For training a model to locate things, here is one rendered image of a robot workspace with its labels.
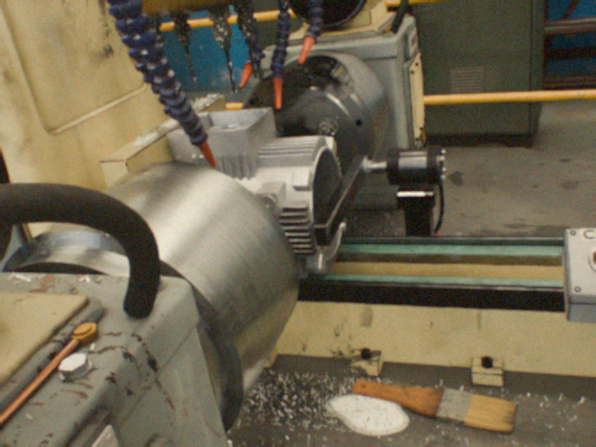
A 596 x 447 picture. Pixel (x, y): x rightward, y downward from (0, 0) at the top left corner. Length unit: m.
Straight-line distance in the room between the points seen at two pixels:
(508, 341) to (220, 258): 0.44
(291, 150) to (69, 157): 0.30
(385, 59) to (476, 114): 2.75
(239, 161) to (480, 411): 0.44
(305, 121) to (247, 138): 0.26
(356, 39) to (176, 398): 0.96
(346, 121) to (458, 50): 2.87
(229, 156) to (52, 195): 0.54
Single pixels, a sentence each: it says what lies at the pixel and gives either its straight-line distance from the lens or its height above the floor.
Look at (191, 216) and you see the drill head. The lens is 0.54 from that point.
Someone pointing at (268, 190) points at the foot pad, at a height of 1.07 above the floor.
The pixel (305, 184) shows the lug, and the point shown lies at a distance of 0.75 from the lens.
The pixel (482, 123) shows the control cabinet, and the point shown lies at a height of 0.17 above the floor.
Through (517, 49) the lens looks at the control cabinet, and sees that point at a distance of 3.80.
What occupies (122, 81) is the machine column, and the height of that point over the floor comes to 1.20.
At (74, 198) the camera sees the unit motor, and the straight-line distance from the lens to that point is 0.29.
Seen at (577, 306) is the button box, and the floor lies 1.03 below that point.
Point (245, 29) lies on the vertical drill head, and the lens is 0.84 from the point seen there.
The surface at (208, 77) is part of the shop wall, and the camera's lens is 7.00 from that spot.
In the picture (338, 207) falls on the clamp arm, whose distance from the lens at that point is 0.79.
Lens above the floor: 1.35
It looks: 25 degrees down
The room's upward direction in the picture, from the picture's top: 10 degrees counter-clockwise
